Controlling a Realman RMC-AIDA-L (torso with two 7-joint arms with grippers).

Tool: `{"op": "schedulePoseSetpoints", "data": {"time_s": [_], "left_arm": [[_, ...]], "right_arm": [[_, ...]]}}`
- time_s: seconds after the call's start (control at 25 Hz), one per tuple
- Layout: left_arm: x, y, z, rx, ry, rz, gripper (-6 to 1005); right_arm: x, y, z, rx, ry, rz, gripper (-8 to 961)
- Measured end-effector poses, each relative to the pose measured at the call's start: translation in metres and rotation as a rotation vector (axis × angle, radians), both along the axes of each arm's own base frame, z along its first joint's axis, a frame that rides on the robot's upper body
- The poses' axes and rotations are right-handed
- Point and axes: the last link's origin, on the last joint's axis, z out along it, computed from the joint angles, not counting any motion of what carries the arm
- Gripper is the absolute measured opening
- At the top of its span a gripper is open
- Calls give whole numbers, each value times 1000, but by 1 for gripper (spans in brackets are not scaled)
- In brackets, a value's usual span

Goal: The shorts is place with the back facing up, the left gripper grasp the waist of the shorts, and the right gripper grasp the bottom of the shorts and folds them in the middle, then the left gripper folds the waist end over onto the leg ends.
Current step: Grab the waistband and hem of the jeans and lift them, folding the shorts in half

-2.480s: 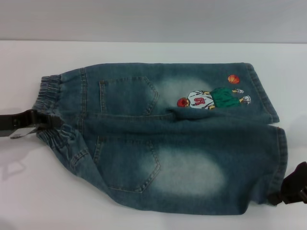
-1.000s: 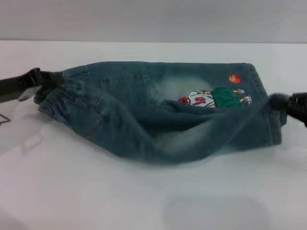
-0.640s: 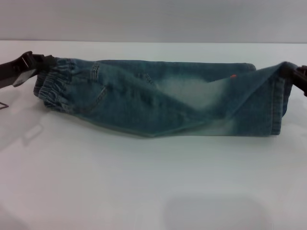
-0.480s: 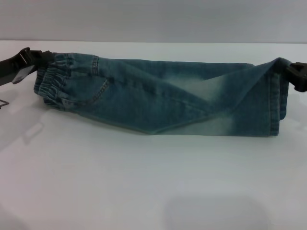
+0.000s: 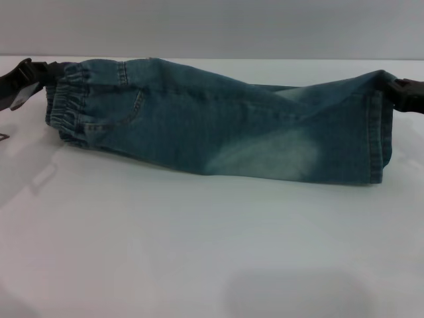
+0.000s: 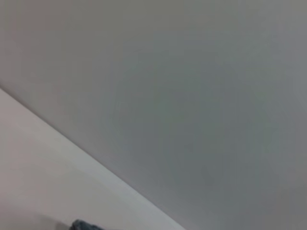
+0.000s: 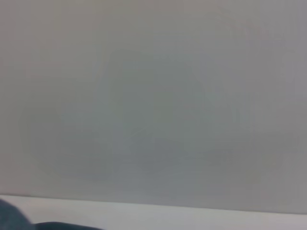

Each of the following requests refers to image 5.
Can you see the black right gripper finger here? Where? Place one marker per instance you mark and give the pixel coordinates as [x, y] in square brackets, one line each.
[405, 87]

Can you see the blue denim shorts with print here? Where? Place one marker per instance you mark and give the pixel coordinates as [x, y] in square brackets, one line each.
[205, 132]

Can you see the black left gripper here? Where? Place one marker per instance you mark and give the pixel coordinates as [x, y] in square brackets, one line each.
[13, 89]

